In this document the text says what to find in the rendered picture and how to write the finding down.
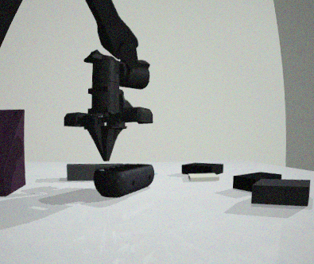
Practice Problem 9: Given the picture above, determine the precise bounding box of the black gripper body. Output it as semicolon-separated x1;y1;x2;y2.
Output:
64;81;153;126

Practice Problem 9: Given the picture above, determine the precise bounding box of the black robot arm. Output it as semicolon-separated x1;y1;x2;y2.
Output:
0;0;150;90

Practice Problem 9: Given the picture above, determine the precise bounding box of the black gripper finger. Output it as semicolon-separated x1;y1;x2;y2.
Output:
83;126;105;161
101;125;127;161

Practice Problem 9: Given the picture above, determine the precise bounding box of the dark grey switch controller unit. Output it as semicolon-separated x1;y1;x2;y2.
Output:
93;163;154;198

